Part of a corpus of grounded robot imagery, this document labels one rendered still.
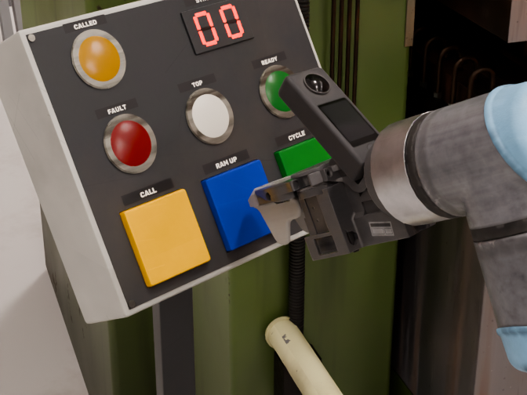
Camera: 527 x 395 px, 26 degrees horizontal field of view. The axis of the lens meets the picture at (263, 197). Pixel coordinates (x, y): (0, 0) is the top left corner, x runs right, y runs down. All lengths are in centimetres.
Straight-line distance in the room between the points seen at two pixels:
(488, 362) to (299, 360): 26
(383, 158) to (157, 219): 25
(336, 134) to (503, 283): 21
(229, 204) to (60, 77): 21
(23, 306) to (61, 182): 190
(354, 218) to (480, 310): 55
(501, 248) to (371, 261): 81
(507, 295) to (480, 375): 72
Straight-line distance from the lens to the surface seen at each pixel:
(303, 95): 101
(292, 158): 119
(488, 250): 88
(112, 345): 214
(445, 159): 88
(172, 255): 109
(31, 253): 320
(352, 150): 98
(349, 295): 168
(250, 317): 164
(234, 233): 113
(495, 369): 160
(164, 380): 135
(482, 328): 155
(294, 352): 158
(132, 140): 109
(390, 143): 93
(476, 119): 87
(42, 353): 277
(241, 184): 114
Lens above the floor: 152
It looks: 26 degrees down
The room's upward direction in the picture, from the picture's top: straight up
